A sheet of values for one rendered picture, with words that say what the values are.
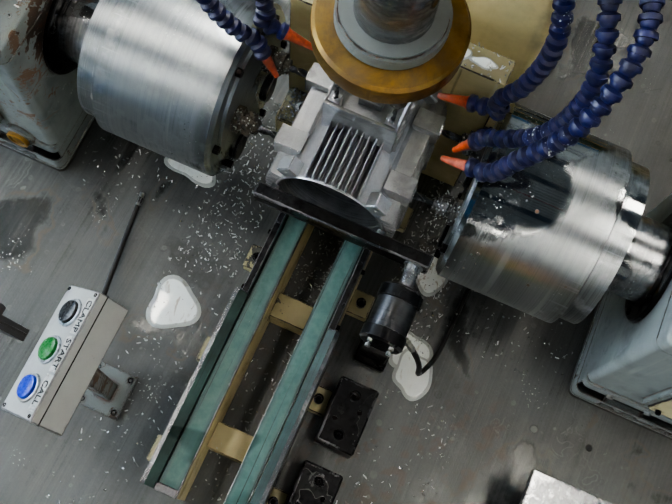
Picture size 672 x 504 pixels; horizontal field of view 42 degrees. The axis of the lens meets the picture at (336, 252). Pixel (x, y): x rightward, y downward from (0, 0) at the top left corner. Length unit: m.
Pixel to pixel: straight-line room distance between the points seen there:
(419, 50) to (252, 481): 0.60
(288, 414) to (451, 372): 0.28
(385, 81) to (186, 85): 0.27
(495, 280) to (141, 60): 0.52
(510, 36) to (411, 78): 0.33
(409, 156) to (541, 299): 0.25
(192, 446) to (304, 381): 0.17
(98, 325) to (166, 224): 0.36
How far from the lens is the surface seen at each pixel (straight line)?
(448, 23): 0.99
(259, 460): 1.20
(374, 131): 1.10
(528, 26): 1.24
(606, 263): 1.10
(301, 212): 1.16
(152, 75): 1.13
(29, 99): 1.27
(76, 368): 1.09
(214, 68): 1.10
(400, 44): 0.96
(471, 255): 1.09
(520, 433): 1.37
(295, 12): 1.20
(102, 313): 1.09
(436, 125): 1.18
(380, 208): 1.11
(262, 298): 1.24
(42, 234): 1.44
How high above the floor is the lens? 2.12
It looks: 72 degrees down
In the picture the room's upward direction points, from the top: 11 degrees clockwise
